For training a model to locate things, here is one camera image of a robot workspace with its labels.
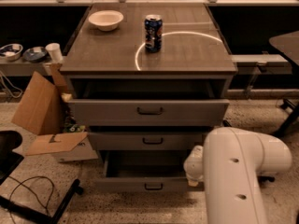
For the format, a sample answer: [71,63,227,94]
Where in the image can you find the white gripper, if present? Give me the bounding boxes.
[183,146,204,187]

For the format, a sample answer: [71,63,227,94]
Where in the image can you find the grey bottom drawer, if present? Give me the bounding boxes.
[96,150,204,192]

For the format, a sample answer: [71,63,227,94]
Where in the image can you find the grey drawer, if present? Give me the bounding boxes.
[96,150,204,192]
[68,99,229,127]
[89,132,206,150]

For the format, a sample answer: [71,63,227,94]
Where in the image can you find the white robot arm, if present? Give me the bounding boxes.
[184,127,292,224]

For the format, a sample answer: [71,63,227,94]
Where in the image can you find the grey middle drawer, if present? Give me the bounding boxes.
[89,132,206,150]

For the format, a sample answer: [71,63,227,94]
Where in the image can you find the grey drawer cabinet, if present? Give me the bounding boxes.
[61,2,237,96]

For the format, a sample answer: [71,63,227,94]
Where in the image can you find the grey top drawer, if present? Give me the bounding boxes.
[68,99,229,127]

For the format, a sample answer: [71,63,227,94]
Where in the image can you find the open cardboard box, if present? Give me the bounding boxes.
[12,63,98,162]

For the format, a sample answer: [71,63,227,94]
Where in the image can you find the blue Pepsi can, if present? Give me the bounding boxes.
[144,14,163,53]

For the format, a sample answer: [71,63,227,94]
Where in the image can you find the black table stand right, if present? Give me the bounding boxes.
[257,30,299,183]

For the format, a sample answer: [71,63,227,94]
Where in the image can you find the white bowl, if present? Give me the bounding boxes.
[88,10,123,32]

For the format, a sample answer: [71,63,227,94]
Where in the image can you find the black chair stand left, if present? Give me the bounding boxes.
[0,130,84,224]

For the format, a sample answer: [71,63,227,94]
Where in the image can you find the white paper cup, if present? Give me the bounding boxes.
[46,43,63,63]

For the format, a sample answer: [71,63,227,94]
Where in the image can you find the dark blue bowl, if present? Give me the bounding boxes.
[22,47,48,63]

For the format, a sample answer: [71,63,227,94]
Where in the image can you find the grey low shelf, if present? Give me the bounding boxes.
[0,58,54,77]

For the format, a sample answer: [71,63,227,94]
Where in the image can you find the blue patterned bowl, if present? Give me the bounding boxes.
[0,44,23,62]

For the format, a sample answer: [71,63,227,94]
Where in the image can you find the black cable on floor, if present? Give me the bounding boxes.
[7,175,55,224]

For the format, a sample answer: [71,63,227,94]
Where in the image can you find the white cables at left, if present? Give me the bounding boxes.
[0,70,23,99]

